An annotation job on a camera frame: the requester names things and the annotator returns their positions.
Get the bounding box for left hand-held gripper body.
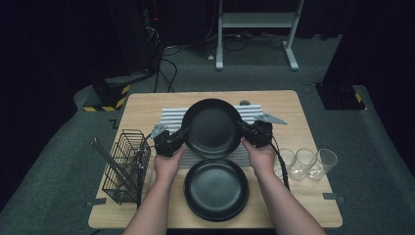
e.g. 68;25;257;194
151;123;183;158

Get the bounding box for cable bundle under stand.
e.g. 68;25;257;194
205;30;290;52

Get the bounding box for black stand base striped edge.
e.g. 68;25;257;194
82;71;155;113
314;82;368;111

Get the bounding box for grey metal utensil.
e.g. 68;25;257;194
92;136;133;192
90;140;128;194

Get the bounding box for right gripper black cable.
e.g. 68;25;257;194
269;135;292;192

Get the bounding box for black equipment rack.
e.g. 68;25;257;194
140;0;165;74

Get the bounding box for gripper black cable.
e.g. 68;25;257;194
136;131;156;209
269;135;292;192

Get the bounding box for clear drinking glass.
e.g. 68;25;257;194
273;148;298;179
307;148;339;181
290;148;317;181

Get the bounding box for person's right hand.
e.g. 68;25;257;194
240;136;278;179

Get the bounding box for grey striped placemat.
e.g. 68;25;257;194
156;104;273;170

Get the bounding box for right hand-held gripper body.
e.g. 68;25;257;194
249;113;289;148

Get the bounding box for grey tape strip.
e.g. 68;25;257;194
322;192;346;204
86;198;108;209

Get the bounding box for white metal stand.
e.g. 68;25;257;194
214;0;306;71

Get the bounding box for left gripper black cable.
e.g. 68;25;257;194
136;131;156;209

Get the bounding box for black wire cutlery basket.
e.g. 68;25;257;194
101;129;152;206

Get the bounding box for person's left hand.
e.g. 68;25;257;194
154;145;187;187

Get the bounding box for black floor cable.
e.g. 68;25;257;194
153;45;179;94

